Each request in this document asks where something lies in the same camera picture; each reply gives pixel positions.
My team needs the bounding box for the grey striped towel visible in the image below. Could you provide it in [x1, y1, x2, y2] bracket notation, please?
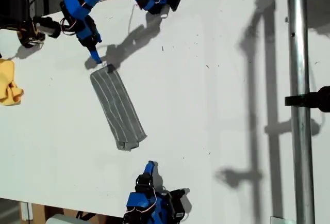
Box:
[89, 63, 149, 152]

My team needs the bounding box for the black yellow table clamp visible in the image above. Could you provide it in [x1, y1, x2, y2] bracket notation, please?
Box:
[0, 20, 46, 49]

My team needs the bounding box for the white plastic box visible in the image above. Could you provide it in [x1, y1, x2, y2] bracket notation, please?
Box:
[45, 213, 78, 224]

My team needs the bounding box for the yellow cloth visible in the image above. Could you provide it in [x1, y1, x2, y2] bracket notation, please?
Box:
[0, 58, 25, 106]

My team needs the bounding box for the brown cardboard box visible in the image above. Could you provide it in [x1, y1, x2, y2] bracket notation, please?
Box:
[31, 203, 124, 224]

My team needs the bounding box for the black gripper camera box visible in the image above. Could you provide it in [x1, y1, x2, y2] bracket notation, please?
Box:
[32, 15, 62, 39]
[167, 188, 191, 220]

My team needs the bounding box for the thin white wire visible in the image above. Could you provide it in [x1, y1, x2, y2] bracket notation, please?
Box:
[127, 3, 138, 34]

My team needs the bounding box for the white table leg bracket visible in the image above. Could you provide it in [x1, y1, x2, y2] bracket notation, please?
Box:
[20, 201, 34, 221]

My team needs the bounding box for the steel post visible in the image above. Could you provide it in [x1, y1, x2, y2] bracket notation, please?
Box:
[286, 0, 316, 224]

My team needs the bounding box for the black post clamp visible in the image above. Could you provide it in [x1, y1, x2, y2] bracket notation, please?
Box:
[284, 86, 330, 113]

